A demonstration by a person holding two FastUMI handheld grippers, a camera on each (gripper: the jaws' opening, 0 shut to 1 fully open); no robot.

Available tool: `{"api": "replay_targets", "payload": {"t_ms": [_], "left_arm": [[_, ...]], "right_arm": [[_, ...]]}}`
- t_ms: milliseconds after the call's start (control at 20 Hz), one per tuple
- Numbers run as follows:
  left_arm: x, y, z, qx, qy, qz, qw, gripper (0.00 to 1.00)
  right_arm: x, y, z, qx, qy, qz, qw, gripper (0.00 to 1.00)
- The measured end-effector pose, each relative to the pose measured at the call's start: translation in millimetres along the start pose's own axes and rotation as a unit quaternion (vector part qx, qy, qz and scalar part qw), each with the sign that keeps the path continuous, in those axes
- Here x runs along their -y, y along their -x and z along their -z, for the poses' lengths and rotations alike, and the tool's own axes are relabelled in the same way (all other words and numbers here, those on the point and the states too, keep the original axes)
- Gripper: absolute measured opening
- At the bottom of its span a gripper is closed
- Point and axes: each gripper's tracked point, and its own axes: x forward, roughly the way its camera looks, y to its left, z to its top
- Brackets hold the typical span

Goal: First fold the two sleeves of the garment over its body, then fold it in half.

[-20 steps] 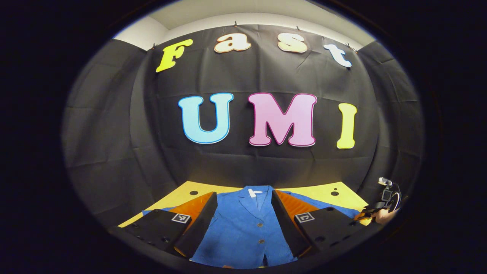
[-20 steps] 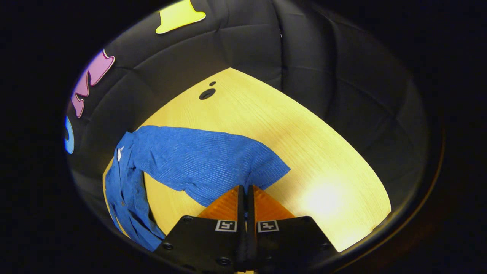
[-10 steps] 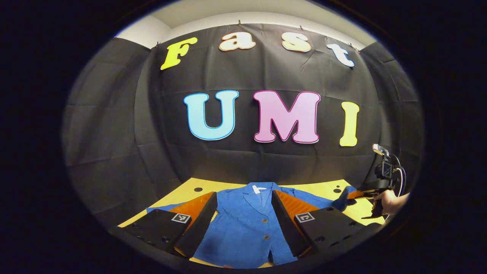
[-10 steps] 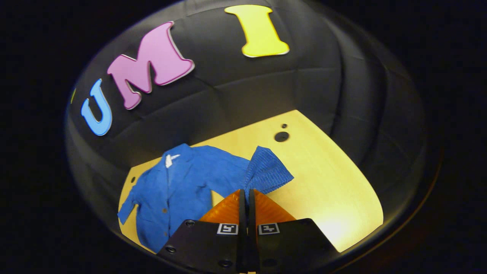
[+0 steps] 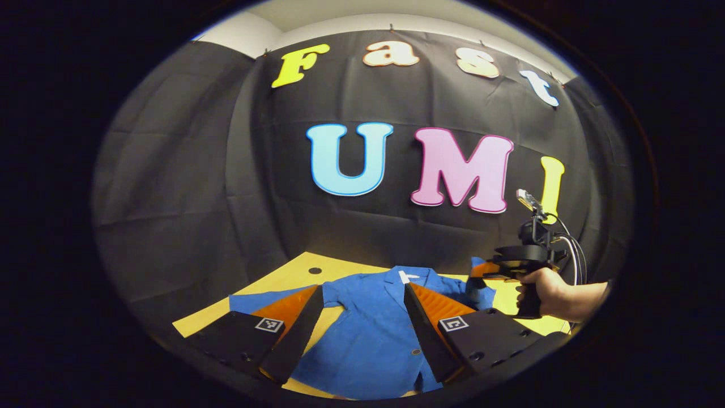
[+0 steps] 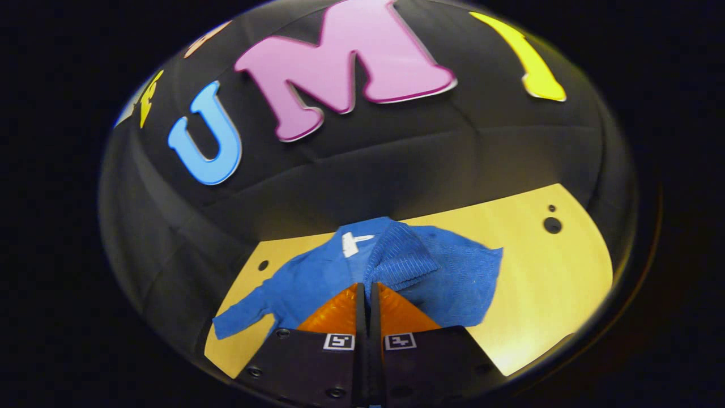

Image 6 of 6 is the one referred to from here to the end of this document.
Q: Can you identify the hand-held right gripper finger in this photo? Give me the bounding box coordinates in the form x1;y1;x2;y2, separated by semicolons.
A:
369;282;508;406
235;282;368;406

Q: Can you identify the blue corduroy jacket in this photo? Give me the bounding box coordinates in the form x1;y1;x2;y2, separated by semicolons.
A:
212;216;504;341

